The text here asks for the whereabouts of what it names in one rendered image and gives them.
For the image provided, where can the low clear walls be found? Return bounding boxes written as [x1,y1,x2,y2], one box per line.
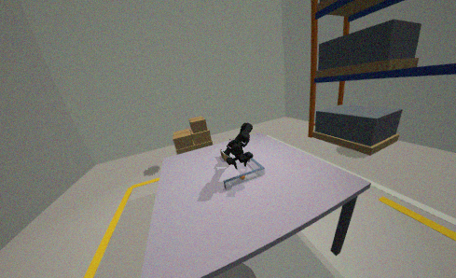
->
[225,159,265,189]

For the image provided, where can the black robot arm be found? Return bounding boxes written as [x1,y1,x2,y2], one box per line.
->
[223,122,253,163]

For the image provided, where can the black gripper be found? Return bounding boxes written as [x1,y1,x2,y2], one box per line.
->
[226,149,253,170]

